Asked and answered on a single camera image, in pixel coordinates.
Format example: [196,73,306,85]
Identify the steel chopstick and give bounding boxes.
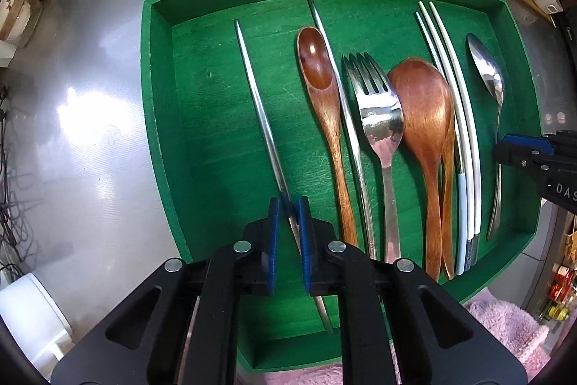
[234,18,334,334]
[307,0,376,259]

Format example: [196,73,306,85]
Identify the steel fork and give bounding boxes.
[341,53,404,264]

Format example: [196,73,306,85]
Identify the steel spoon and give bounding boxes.
[467,33,505,240]

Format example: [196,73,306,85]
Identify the large wooden spoon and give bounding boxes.
[389,58,446,280]

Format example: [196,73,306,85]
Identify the green wooden tray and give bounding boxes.
[141,0,541,372]

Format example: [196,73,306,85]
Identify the small wooden spoon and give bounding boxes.
[296,26,358,246]

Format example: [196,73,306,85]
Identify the pink towel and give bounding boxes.
[264,288,551,384]

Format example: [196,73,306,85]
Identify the white appliance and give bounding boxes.
[0,273,73,381]

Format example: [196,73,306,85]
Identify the paper coffee cup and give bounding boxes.
[0,0,42,48]

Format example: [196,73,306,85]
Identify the black cables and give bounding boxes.
[0,84,44,283]

